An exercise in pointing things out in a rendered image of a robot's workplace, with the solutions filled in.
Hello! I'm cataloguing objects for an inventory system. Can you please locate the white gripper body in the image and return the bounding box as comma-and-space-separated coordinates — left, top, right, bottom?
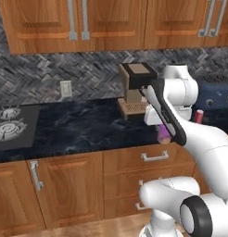
144, 104, 166, 127

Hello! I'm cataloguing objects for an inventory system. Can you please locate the purple soda can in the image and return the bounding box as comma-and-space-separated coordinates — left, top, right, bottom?
158, 123, 172, 145

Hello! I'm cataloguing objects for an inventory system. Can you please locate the red soda can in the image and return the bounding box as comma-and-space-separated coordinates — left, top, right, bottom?
195, 108, 205, 125

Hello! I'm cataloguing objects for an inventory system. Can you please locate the brown and black coffee machine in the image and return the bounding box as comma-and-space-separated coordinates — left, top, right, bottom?
117, 62, 160, 121

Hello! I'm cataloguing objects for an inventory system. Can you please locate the wooden drawer front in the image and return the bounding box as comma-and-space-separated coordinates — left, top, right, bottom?
102, 142, 195, 177
103, 193, 155, 220
103, 162, 197, 201

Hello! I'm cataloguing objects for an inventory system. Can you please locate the dark blue toaster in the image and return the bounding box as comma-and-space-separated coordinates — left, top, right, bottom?
193, 74, 228, 111

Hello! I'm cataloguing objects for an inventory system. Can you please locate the wooden base cupboard door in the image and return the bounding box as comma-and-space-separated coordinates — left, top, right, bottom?
0, 160, 46, 237
27, 151, 105, 230

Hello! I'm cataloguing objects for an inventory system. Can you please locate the grey hob with burners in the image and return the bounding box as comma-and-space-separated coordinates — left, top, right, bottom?
0, 104, 42, 153

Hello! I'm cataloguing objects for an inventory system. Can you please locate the silver drawer handle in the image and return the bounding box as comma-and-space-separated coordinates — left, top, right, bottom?
134, 202, 150, 212
140, 150, 170, 163
137, 177, 163, 187

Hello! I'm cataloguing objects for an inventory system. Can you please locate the white wall outlet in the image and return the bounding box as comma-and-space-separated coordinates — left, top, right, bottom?
59, 80, 73, 98

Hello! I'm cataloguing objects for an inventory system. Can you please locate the wooden wall cupboard door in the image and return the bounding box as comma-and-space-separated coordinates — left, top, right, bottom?
144, 0, 213, 50
76, 0, 148, 53
0, 0, 79, 56
204, 0, 228, 48

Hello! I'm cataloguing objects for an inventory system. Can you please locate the silver wall cupboard handle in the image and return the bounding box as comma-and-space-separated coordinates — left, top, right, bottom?
81, 0, 91, 42
67, 0, 78, 42
209, 0, 228, 38
197, 0, 217, 38

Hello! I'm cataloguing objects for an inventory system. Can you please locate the silver base cupboard handle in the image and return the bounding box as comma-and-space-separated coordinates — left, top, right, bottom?
29, 159, 44, 192

